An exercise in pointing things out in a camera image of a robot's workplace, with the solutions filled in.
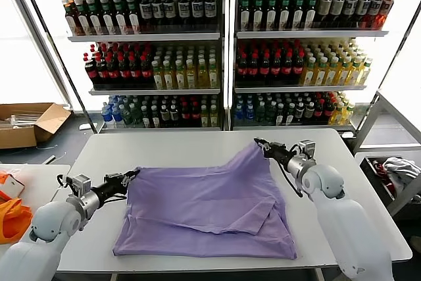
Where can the orange plastic bag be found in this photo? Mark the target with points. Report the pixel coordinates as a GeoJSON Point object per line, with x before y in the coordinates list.
{"type": "Point", "coordinates": [13, 221]}

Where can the grey metal shelf rack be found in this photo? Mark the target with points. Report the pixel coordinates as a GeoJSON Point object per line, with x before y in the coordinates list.
{"type": "Point", "coordinates": [144, 37]}
{"type": "Point", "coordinates": [312, 35]}

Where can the open cardboard box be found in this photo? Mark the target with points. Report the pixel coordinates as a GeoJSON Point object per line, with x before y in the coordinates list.
{"type": "Point", "coordinates": [19, 137]}

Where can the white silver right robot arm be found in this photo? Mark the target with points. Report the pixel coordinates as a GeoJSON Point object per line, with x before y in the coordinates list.
{"type": "Point", "coordinates": [345, 221]}

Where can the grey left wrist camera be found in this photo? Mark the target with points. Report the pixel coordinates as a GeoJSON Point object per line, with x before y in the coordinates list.
{"type": "Point", "coordinates": [79, 184]}

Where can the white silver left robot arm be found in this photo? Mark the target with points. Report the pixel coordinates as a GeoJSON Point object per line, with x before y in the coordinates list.
{"type": "Point", "coordinates": [49, 218]}

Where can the black storage bin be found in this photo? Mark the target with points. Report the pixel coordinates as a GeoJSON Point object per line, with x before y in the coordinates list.
{"type": "Point", "coordinates": [382, 189]}

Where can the white packing material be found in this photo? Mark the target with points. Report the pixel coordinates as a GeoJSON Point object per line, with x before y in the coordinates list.
{"type": "Point", "coordinates": [23, 119]}

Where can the blue label water bottle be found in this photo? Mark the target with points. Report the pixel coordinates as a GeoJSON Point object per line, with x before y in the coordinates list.
{"type": "Point", "coordinates": [239, 114]}
{"type": "Point", "coordinates": [107, 118]}
{"type": "Point", "coordinates": [250, 114]}
{"type": "Point", "coordinates": [117, 117]}

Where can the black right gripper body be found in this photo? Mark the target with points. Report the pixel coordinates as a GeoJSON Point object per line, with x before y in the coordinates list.
{"type": "Point", "coordinates": [278, 152]}

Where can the small cola bottle red label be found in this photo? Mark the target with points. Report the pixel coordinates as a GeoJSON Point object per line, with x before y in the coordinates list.
{"type": "Point", "coordinates": [196, 116]}
{"type": "Point", "coordinates": [318, 112]}
{"type": "Point", "coordinates": [185, 116]}
{"type": "Point", "coordinates": [328, 111]}

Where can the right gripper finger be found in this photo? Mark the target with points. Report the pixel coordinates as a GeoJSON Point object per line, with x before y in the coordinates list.
{"type": "Point", "coordinates": [261, 143]}
{"type": "Point", "coordinates": [265, 152]}

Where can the dark bottle beige label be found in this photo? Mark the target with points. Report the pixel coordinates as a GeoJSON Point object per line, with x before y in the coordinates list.
{"type": "Point", "coordinates": [336, 8]}
{"type": "Point", "coordinates": [324, 8]}

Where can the dark tea bottle white label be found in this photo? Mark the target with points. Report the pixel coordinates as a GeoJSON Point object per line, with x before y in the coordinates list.
{"type": "Point", "coordinates": [310, 14]}
{"type": "Point", "coordinates": [271, 14]}
{"type": "Point", "coordinates": [94, 21]}
{"type": "Point", "coordinates": [133, 19]}
{"type": "Point", "coordinates": [298, 14]}
{"type": "Point", "coordinates": [285, 14]}
{"type": "Point", "coordinates": [108, 19]}
{"type": "Point", "coordinates": [120, 19]}
{"type": "Point", "coordinates": [244, 14]}
{"type": "Point", "coordinates": [258, 14]}
{"type": "Point", "coordinates": [81, 21]}

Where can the small yellow juice bottle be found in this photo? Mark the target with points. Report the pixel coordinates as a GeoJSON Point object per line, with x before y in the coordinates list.
{"type": "Point", "coordinates": [213, 117]}
{"type": "Point", "coordinates": [205, 117]}
{"type": "Point", "coordinates": [337, 114]}
{"type": "Point", "coordinates": [348, 113]}

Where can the white orange-edged small box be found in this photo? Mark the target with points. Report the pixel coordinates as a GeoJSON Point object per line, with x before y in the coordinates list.
{"type": "Point", "coordinates": [15, 185]}

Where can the purple printed t-shirt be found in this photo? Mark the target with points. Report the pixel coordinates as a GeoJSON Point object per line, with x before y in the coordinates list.
{"type": "Point", "coordinates": [204, 202]}

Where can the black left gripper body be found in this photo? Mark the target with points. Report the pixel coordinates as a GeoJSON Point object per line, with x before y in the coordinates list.
{"type": "Point", "coordinates": [110, 190]}

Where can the white grey crumpled garment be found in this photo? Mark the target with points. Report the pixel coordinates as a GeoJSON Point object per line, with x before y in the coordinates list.
{"type": "Point", "coordinates": [401, 172]}

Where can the white flat floor object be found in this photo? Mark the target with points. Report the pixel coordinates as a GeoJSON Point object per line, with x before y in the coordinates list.
{"type": "Point", "coordinates": [347, 135]}
{"type": "Point", "coordinates": [87, 127]}

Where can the dark bottle blue-white label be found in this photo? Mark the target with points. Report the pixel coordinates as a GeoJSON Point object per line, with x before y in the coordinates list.
{"type": "Point", "coordinates": [183, 9]}
{"type": "Point", "coordinates": [157, 9]}
{"type": "Point", "coordinates": [145, 9]}
{"type": "Point", "coordinates": [210, 9]}
{"type": "Point", "coordinates": [197, 9]}
{"type": "Point", "coordinates": [362, 7]}
{"type": "Point", "coordinates": [350, 7]}
{"type": "Point", "coordinates": [169, 9]}

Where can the grey metal frame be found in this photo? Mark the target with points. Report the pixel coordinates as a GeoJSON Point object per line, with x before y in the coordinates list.
{"type": "Point", "coordinates": [394, 103]}

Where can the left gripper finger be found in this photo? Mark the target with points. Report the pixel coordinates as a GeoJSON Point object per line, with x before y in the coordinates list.
{"type": "Point", "coordinates": [129, 181]}
{"type": "Point", "coordinates": [131, 173]}

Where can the amber tea bottle white label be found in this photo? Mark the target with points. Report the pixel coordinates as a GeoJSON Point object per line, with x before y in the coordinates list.
{"type": "Point", "coordinates": [70, 21]}

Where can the cola bottle red cap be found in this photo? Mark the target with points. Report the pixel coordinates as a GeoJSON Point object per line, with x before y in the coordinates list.
{"type": "Point", "coordinates": [102, 72]}
{"type": "Point", "coordinates": [135, 72]}
{"type": "Point", "coordinates": [298, 70]}
{"type": "Point", "coordinates": [253, 70]}
{"type": "Point", "coordinates": [276, 70]}
{"type": "Point", "coordinates": [91, 72]}
{"type": "Point", "coordinates": [113, 72]}
{"type": "Point", "coordinates": [287, 70]}
{"type": "Point", "coordinates": [241, 70]}
{"type": "Point", "coordinates": [125, 72]}
{"type": "Point", "coordinates": [264, 70]}
{"type": "Point", "coordinates": [147, 72]}

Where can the red crumpled garment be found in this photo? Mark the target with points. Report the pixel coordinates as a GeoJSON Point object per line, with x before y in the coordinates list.
{"type": "Point", "coordinates": [383, 170]}

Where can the green tea bottle white cap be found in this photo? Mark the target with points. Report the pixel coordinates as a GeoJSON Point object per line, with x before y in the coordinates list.
{"type": "Point", "coordinates": [260, 114]}
{"type": "Point", "coordinates": [270, 114]}
{"type": "Point", "coordinates": [127, 117]}

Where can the small dark drink bottle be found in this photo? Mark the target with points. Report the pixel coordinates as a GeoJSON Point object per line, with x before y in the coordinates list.
{"type": "Point", "coordinates": [165, 117]}
{"type": "Point", "coordinates": [299, 113]}
{"type": "Point", "coordinates": [174, 117]}
{"type": "Point", "coordinates": [280, 116]}
{"type": "Point", "coordinates": [289, 116]}
{"type": "Point", "coordinates": [155, 118]}
{"type": "Point", "coordinates": [309, 112]}
{"type": "Point", "coordinates": [146, 118]}

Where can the red drink bottle white label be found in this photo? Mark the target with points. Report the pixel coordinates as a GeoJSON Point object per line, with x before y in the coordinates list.
{"type": "Point", "coordinates": [375, 7]}
{"type": "Point", "coordinates": [385, 8]}

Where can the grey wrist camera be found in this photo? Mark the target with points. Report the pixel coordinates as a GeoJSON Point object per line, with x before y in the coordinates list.
{"type": "Point", "coordinates": [307, 149]}
{"type": "Point", "coordinates": [79, 184]}

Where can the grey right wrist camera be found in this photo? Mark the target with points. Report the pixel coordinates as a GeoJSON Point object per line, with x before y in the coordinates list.
{"type": "Point", "coordinates": [307, 149]}

